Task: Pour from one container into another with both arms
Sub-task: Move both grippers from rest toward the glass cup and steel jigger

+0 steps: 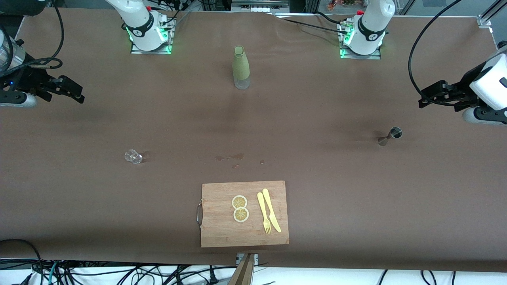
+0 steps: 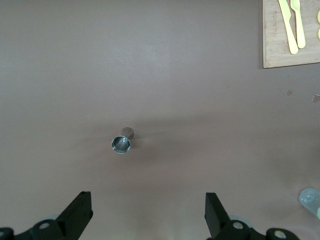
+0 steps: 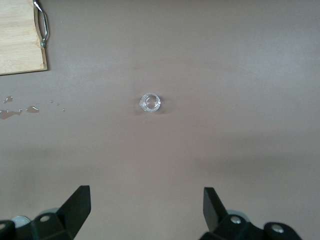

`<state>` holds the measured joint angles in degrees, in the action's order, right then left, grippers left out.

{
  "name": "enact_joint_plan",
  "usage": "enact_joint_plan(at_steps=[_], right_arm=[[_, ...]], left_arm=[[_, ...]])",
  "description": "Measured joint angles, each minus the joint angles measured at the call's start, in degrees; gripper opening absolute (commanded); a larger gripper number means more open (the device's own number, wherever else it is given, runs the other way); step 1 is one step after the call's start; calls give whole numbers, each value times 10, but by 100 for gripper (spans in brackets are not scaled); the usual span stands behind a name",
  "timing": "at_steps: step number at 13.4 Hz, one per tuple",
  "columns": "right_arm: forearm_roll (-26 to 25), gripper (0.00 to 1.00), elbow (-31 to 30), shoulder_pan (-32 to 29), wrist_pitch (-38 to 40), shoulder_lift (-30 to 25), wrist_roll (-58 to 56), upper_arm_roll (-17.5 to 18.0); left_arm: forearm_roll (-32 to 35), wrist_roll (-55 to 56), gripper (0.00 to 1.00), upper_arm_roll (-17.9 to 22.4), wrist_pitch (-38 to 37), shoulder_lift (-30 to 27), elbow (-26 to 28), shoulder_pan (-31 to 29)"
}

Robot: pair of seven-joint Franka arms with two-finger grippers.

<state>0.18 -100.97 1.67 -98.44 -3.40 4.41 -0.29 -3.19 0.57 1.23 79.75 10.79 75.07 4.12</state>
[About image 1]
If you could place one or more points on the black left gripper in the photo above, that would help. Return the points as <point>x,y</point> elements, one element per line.
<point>460,90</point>

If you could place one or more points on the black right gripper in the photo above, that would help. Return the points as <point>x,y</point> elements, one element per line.
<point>28,81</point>

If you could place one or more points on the steel jigger measuring cup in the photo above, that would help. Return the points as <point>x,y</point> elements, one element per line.
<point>396,132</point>

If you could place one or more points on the clear glass shaker cup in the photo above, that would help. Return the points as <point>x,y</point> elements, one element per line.
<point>134,157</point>

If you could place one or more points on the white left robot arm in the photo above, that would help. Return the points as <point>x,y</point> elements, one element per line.
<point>372,23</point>

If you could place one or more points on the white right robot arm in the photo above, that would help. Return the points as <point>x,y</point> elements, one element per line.
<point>138,19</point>

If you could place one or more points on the brown table cover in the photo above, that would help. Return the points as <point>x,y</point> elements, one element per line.
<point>317,198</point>

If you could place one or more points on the green sleeved glass bottle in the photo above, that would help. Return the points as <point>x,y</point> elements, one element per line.
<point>241,67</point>

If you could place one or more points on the grey power strip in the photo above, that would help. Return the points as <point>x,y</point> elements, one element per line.
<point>259,5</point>

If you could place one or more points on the yellow plastic knife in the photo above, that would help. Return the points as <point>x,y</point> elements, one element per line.
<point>271,211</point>

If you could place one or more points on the lemon slice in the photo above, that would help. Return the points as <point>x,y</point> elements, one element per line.
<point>239,202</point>
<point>241,215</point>

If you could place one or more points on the wooden cutting board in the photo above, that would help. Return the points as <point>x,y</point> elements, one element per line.
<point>222,229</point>

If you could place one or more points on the yellow plastic fork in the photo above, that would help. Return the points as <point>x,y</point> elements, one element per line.
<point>263,211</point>

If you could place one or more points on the aluminium frame profile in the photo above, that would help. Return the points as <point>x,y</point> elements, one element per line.
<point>485,19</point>

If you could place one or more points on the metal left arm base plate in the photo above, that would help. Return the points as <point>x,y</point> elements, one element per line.
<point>344,53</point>

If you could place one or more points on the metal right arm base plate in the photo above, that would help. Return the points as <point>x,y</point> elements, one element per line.
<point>165,46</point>

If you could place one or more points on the wooden post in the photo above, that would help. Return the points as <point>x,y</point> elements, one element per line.
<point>243,273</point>

